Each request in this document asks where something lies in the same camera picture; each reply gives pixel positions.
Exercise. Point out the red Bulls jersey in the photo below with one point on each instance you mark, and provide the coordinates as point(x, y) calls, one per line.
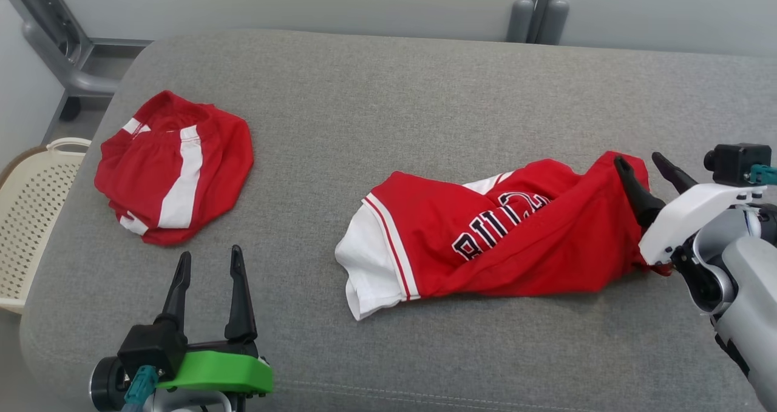
point(485, 242)

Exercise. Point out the grey metal frame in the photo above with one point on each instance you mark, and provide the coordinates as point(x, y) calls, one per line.
point(67, 42)

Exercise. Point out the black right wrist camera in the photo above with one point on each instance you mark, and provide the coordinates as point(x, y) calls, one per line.
point(737, 163)

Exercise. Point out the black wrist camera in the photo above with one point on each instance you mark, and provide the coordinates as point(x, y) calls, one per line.
point(737, 163)
point(152, 345)

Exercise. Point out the grey partition post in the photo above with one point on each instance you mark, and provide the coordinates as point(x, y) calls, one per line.
point(537, 5)

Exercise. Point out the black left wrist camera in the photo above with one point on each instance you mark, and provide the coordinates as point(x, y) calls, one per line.
point(152, 345)

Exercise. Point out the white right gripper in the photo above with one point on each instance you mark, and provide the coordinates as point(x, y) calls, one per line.
point(686, 218)

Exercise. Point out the red shorts white stripe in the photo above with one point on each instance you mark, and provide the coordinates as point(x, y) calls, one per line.
point(170, 169)

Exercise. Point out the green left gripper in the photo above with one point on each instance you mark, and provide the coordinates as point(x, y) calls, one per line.
point(218, 372)

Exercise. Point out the cream plastic laundry basket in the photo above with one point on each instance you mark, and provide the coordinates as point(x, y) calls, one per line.
point(36, 218)

